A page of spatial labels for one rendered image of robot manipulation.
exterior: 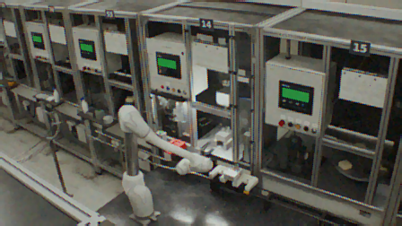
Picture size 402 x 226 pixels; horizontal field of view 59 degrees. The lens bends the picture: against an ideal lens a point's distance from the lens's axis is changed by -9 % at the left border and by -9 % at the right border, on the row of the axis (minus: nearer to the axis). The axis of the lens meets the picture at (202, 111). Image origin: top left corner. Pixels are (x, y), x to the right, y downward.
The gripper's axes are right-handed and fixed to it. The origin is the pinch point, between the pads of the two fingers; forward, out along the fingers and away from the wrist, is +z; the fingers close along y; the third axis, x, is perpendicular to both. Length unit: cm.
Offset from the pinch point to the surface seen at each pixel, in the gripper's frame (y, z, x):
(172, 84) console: 45, 2, 37
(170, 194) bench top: -33, -37, 17
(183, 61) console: 68, 2, 24
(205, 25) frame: 99, 3, 1
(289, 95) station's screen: 60, -1, -67
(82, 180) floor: -100, -19, 182
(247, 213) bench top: -33, -24, -49
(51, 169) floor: -100, -28, 236
